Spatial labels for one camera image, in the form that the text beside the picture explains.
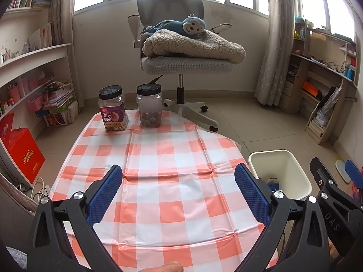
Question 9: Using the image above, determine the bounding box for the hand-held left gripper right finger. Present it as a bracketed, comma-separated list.
[234, 163, 331, 272]

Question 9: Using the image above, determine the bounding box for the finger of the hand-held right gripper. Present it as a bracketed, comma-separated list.
[310, 157, 341, 202]
[344, 160, 363, 193]

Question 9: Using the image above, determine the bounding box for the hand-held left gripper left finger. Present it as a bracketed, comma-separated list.
[27, 164, 124, 272]

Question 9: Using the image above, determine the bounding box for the white plastic bin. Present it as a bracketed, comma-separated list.
[248, 149, 312, 200]

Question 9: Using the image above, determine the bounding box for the person's left hand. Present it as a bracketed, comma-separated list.
[142, 261, 183, 272]

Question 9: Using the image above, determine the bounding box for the pale blue slipper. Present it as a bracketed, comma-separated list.
[335, 159, 349, 182]

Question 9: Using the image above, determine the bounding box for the white power strip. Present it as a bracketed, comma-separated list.
[33, 177, 52, 202]

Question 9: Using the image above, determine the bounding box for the orange white checked tablecloth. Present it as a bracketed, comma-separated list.
[48, 109, 280, 272]

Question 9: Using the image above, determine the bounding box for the clear plastic bag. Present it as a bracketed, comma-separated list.
[316, 85, 342, 128]

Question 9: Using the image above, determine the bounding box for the purple label plastic jar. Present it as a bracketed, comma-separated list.
[98, 85, 129, 132]

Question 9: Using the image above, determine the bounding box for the orange box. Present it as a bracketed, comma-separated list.
[301, 80, 322, 97]

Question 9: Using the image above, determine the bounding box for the red gift bag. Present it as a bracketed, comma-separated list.
[7, 127, 46, 180]

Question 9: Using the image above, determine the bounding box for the beige woven cushion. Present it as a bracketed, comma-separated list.
[0, 172, 39, 213]

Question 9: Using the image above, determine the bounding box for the clear plastic jar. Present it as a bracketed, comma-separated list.
[136, 83, 163, 128]

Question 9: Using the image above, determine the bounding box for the stack of papers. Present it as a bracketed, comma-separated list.
[42, 81, 76, 107]

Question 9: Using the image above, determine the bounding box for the grey clothing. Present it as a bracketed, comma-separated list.
[6, 246, 27, 272]

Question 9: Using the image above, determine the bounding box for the wooden shelf unit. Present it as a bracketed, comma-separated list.
[282, 21, 358, 145]

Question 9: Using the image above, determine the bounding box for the pink basket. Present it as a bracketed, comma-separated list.
[25, 95, 44, 113]

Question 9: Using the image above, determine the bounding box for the red paper bag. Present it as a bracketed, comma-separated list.
[0, 113, 15, 145]

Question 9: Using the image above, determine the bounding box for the beige lace curtain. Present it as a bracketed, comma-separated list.
[254, 0, 299, 107]
[48, 0, 86, 108]

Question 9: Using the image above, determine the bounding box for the grey office chair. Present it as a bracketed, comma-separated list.
[128, 0, 246, 132]

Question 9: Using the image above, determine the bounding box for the white bookshelf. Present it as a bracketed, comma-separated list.
[0, 0, 78, 187]

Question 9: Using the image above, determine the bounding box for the cream fleece blanket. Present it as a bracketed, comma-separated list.
[142, 28, 246, 64]

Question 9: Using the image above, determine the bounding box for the blue monkey plush toy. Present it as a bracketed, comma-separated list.
[140, 14, 210, 37]

